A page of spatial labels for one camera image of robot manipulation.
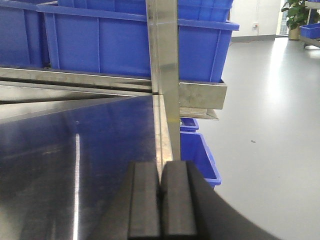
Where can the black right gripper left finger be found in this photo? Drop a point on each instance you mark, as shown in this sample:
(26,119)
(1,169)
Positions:
(144,223)

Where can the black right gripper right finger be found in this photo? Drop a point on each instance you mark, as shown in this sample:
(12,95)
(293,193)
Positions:
(177,213)

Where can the stainless steel shelf rack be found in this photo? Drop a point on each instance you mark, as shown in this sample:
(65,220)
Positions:
(69,140)

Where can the blue crate on floor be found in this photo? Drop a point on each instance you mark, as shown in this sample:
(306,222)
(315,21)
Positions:
(193,147)

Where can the small blue crate behind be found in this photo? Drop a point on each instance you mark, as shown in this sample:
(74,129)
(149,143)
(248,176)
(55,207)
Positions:
(188,124)

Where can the large blue plastic crate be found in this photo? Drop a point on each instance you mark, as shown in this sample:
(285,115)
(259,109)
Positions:
(115,43)

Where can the blue crate stacked on top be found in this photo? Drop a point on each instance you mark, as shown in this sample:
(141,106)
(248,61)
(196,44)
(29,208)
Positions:
(203,10)

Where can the blue crate far left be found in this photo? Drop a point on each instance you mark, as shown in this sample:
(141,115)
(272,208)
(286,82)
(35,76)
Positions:
(23,38)

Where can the distant metal rack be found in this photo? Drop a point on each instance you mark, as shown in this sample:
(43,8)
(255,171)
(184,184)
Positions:
(313,7)

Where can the distant blue crate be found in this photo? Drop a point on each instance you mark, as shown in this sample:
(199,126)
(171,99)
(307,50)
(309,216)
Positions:
(311,31)

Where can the potted green plant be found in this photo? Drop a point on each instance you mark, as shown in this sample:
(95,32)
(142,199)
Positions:
(296,16)

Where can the wall power outlet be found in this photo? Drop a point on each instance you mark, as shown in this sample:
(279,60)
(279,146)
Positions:
(255,26)

